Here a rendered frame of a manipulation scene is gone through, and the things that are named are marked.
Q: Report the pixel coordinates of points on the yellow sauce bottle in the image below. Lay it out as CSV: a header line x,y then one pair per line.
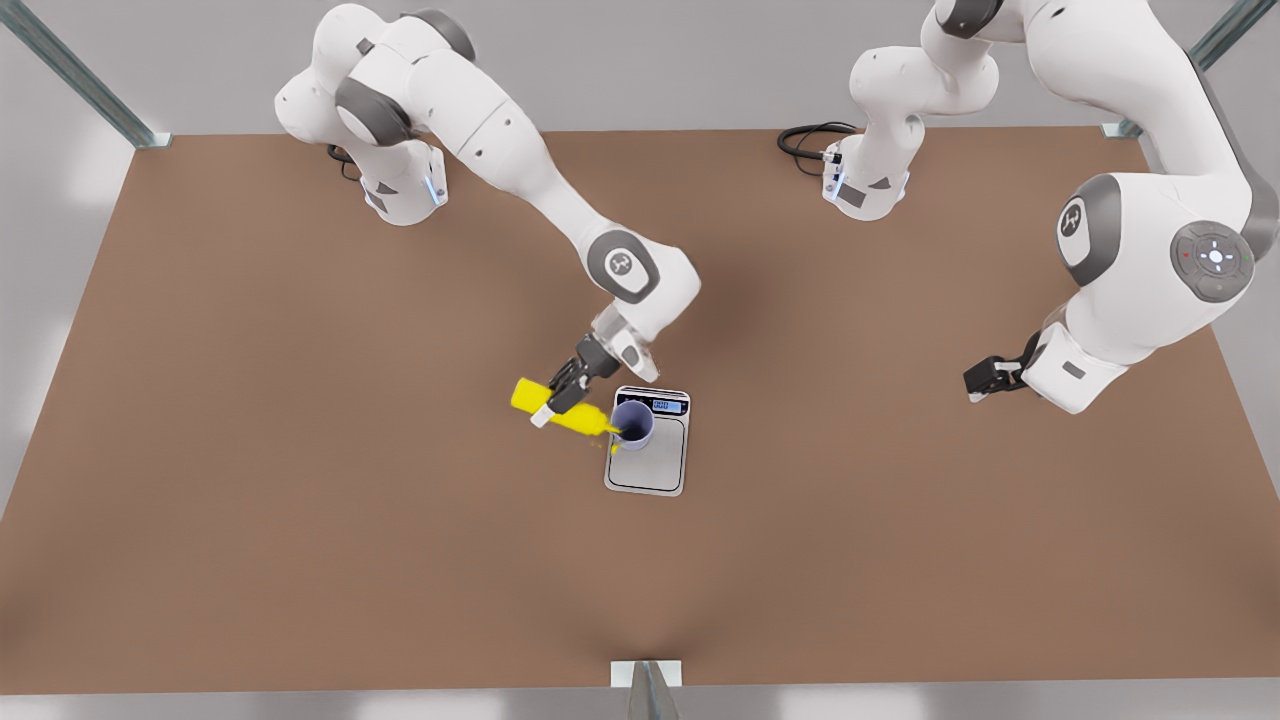
x,y
560,408

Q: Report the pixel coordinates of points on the blue cup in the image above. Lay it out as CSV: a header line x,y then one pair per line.
x,y
633,424

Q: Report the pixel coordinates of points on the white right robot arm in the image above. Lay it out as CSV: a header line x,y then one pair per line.
x,y
500,130

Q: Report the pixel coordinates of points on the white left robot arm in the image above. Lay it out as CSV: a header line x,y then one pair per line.
x,y
1130,250

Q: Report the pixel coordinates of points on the silver digital kitchen scale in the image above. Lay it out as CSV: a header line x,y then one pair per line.
x,y
650,462

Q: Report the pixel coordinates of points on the silver frame post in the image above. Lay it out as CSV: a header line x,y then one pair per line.
x,y
85,75
648,688
1195,55

